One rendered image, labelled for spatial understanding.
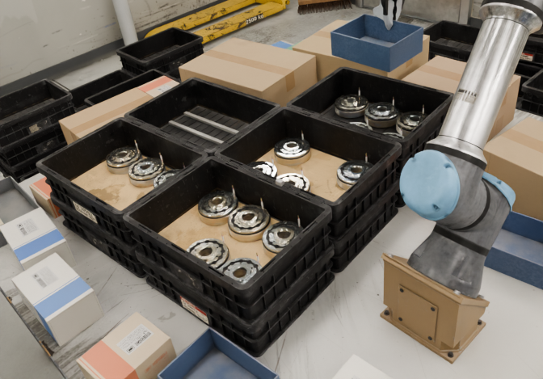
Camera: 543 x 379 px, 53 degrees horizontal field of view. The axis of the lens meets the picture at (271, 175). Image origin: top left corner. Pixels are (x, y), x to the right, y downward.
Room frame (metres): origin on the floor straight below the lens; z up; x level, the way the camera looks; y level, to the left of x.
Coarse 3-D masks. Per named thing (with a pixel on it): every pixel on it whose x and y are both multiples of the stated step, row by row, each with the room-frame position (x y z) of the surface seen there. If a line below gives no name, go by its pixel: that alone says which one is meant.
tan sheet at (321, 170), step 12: (264, 156) 1.31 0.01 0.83; (312, 156) 1.28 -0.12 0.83; (324, 156) 1.27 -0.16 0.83; (276, 168) 1.24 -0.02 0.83; (288, 168) 1.24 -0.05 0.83; (300, 168) 1.23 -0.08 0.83; (312, 168) 1.22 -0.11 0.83; (324, 168) 1.21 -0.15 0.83; (336, 168) 1.21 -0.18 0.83; (312, 180) 1.17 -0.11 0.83; (324, 180) 1.16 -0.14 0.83; (336, 180) 1.15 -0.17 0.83; (312, 192) 1.11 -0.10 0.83; (324, 192) 1.11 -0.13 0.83; (336, 192) 1.10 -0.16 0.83
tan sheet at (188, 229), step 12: (240, 204) 1.11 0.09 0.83; (192, 216) 1.09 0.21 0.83; (168, 228) 1.05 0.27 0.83; (180, 228) 1.04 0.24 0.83; (192, 228) 1.04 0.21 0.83; (204, 228) 1.03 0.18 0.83; (216, 228) 1.03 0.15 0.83; (228, 228) 1.02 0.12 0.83; (180, 240) 1.00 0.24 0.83; (192, 240) 0.99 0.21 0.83; (228, 240) 0.98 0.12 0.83; (240, 252) 0.93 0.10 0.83; (252, 252) 0.92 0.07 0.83; (264, 264) 0.88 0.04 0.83
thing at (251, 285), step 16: (208, 160) 1.18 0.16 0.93; (224, 160) 1.17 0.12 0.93; (256, 176) 1.08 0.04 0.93; (160, 192) 1.07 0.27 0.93; (288, 192) 1.00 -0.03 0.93; (128, 224) 0.97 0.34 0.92; (320, 224) 0.88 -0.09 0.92; (160, 240) 0.90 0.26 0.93; (304, 240) 0.84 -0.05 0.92; (176, 256) 0.86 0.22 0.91; (192, 256) 0.83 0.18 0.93; (288, 256) 0.81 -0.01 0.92; (208, 272) 0.78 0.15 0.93; (272, 272) 0.77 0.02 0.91; (240, 288) 0.72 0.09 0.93; (256, 288) 0.74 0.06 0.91
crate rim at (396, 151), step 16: (272, 112) 1.38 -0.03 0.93; (304, 112) 1.36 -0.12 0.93; (256, 128) 1.31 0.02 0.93; (352, 128) 1.24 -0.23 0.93; (400, 144) 1.14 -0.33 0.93; (384, 160) 1.08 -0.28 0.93; (272, 176) 1.07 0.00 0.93; (368, 176) 1.02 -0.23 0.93; (304, 192) 0.99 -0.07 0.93; (352, 192) 0.97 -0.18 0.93; (336, 208) 0.93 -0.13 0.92
